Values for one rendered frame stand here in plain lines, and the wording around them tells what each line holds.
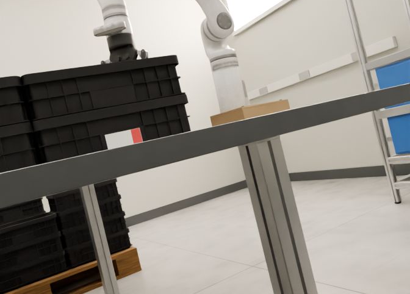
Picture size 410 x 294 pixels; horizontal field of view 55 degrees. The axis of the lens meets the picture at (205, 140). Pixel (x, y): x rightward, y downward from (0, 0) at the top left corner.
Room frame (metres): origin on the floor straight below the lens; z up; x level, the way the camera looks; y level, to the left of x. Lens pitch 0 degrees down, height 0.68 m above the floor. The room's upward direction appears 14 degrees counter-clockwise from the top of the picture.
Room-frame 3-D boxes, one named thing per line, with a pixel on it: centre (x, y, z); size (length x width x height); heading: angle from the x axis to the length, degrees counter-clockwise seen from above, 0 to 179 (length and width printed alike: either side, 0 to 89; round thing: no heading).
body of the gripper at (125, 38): (1.11, 0.16, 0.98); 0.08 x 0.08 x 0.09
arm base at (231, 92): (1.32, -0.12, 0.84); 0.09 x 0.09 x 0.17; 29
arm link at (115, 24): (1.09, 0.17, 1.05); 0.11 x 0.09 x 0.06; 167
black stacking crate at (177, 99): (1.13, 0.26, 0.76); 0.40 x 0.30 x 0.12; 115
